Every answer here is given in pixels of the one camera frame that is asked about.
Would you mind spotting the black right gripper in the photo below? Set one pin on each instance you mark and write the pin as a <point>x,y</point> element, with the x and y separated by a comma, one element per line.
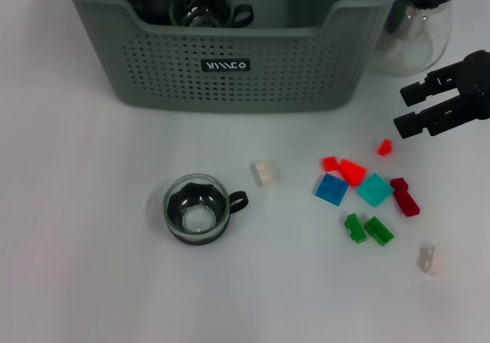
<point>478,86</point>

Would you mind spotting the glass teacup black base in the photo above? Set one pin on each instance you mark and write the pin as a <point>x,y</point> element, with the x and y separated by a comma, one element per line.
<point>197,220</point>
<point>199,14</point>

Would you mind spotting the grey-green perforated storage bin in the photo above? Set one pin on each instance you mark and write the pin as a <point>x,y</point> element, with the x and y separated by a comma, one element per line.
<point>268,86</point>

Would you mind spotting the clear glass carafe black lid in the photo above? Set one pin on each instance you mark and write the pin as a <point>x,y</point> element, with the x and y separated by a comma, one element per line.
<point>413,48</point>

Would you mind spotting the tiny orange-red brick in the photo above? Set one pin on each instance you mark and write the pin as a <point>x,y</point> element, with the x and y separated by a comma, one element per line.
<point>384,147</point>

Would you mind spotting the dark red long brick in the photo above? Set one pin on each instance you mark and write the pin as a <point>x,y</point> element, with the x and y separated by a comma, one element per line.
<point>406,201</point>

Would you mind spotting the teal flat toy brick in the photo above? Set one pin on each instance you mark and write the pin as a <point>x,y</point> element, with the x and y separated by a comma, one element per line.
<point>375,190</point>

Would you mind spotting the orange-red slope brick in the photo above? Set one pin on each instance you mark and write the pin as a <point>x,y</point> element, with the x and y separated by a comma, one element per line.
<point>352,172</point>

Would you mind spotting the small orange-red square brick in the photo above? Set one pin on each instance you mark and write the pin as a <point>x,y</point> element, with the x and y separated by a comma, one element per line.
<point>330,164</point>

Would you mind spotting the blue flat toy brick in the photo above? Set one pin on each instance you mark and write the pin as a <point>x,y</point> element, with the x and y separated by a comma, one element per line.
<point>331,189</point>

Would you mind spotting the green toy brick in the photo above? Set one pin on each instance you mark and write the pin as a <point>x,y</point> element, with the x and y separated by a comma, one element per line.
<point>379,231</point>
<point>356,228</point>

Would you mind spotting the white toy brick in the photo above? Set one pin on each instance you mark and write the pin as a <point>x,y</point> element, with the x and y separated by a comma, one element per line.
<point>430,259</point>
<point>265,172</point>

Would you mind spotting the black round teapot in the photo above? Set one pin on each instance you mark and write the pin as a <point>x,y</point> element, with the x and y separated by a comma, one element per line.
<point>151,2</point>

